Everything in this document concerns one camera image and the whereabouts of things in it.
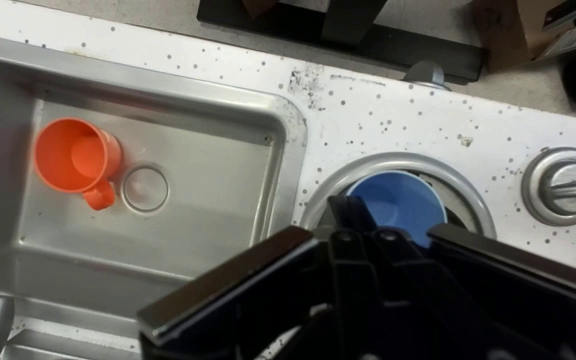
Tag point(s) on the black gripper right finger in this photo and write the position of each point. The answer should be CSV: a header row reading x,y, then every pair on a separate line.
x,y
527,295

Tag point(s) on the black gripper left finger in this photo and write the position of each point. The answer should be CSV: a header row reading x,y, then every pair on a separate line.
x,y
270,299

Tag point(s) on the blue plastic cup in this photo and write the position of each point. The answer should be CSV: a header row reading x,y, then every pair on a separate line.
x,y
403,200

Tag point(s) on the silver stove knob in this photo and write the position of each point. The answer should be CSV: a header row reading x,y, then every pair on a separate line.
x,y
548,187

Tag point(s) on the front right stove burner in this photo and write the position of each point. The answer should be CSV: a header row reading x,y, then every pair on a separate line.
x,y
454,191

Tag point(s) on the stainless steel sink basin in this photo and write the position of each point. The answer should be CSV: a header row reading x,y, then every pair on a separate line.
x,y
208,170

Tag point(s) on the orange plastic cup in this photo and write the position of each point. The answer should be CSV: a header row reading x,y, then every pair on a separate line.
x,y
78,157

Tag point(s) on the cardboard box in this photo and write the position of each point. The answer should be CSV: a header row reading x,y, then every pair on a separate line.
x,y
513,32

